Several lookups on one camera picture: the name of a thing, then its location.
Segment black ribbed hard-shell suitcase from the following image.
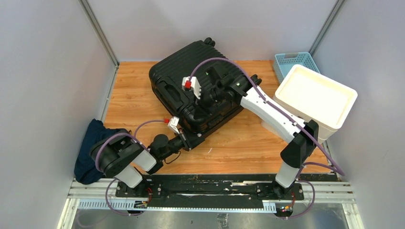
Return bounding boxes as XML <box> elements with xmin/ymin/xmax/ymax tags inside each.
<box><xmin>149</xmin><ymin>37</ymin><xmax>262</xmax><ymax>144</ymax></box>

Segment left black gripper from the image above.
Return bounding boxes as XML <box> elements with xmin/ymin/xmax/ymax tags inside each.
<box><xmin>160</xmin><ymin>128</ymin><xmax>204</xmax><ymax>160</ymax></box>

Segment dark blue cloth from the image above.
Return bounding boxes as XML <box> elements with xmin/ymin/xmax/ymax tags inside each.
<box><xmin>74</xmin><ymin>118</ymin><xmax>127</xmax><ymax>186</ymax></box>

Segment left aluminium frame post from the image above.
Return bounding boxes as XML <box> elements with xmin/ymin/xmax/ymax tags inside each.
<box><xmin>79</xmin><ymin>0</ymin><xmax>119</xmax><ymax>69</ymax></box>

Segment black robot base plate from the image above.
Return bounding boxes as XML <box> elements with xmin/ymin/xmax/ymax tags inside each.
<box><xmin>115</xmin><ymin>173</ymin><xmax>339</xmax><ymax>211</ymax></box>

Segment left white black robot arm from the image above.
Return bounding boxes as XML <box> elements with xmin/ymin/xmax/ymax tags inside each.
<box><xmin>89</xmin><ymin>129</ymin><xmax>203</xmax><ymax>197</ymax></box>

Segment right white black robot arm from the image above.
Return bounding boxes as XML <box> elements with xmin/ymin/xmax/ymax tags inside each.
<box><xmin>184</xmin><ymin>72</ymin><xmax>319</xmax><ymax>199</ymax></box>

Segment light blue plastic basket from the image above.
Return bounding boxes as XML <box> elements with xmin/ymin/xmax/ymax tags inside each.
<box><xmin>273</xmin><ymin>52</ymin><xmax>320</xmax><ymax>83</ymax></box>

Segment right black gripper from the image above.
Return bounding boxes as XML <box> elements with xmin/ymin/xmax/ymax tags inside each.
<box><xmin>191</xmin><ymin>85</ymin><xmax>225</xmax><ymax>120</ymax></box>

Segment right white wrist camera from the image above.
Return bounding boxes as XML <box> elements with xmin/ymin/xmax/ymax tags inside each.
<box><xmin>181</xmin><ymin>76</ymin><xmax>202</xmax><ymax>100</ymax></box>

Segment aluminium frame post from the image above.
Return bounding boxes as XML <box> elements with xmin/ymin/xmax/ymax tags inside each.
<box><xmin>79</xmin><ymin>0</ymin><xmax>119</xmax><ymax>69</ymax></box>
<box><xmin>309</xmin><ymin>0</ymin><xmax>346</xmax><ymax>56</ymax></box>

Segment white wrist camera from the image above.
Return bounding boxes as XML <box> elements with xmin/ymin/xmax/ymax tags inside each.
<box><xmin>181</xmin><ymin>76</ymin><xmax>202</xmax><ymax>100</ymax></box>
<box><xmin>167</xmin><ymin>116</ymin><xmax>180</xmax><ymax>134</ymax></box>

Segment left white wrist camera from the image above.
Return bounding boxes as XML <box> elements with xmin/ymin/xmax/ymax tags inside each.
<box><xmin>167</xmin><ymin>116</ymin><xmax>180</xmax><ymax>134</ymax></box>

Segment right aluminium frame post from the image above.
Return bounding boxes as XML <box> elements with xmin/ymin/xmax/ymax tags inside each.
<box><xmin>309</xmin><ymin>0</ymin><xmax>346</xmax><ymax>56</ymax></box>

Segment white three-drawer storage unit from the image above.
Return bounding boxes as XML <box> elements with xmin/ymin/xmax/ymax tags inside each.
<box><xmin>263</xmin><ymin>64</ymin><xmax>358</xmax><ymax>144</ymax></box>

